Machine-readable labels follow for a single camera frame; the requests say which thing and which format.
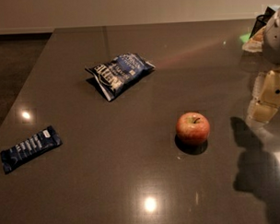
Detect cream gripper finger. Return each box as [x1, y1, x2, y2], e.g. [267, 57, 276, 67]
[248, 69, 280, 124]

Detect snack item beside holder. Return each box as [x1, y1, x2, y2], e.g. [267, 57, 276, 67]
[242, 28, 265, 53]

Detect dark blue rxbar wrapper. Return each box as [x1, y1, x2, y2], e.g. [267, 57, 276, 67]
[0, 126, 63, 174]

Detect blue kettle chips bag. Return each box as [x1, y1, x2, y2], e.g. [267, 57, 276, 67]
[86, 53, 155, 101]

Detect black mesh pen holder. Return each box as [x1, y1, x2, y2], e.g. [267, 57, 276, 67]
[250, 6, 276, 37]

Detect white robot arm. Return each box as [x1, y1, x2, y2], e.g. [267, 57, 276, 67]
[242, 6, 280, 124]

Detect red apple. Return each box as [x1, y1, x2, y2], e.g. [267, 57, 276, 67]
[176, 112, 210, 146]

